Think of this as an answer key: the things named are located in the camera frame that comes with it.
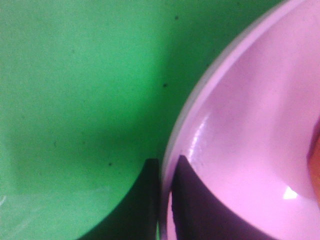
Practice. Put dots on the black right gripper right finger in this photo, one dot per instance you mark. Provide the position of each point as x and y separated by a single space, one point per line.
199 215

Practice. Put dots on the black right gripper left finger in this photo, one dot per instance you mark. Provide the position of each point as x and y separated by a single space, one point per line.
136 216

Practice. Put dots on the pink round plate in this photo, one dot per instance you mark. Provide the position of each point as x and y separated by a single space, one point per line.
249 124

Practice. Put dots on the burger with lettuce and cheese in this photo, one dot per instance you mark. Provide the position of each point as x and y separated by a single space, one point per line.
314 161

